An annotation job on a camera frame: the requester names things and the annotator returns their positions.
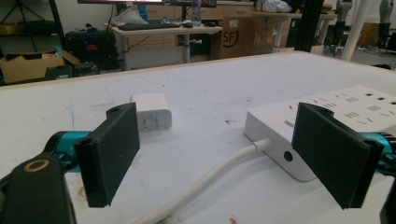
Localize black equipment case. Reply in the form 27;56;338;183
64;27;119;71

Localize clear plastic bottle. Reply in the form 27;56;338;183
191;0;203;28

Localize white plastic bag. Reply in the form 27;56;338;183
255;0;293;14

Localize black keyboard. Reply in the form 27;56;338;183
117;21;182;32

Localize open cardboard box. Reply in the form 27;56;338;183
0;50;80;85

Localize white pole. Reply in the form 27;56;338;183
340;0;374;62

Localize brown cardboard box with print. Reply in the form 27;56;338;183
209;16;260;61

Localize wooden desk with white legs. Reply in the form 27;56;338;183
106;22;223;71

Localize white power strip cable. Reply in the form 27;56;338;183
132;137;274;224

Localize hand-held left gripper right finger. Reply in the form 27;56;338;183
290;102;394;210

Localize white power strip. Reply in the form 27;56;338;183
243;85;396;183

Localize wooden table with white legs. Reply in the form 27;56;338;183
251;10;339;54

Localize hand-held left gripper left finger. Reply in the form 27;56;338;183
45;102;141;209

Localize black metal stand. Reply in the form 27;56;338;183
286;0;325;53

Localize white power adapter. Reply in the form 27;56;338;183
129;92;173;133

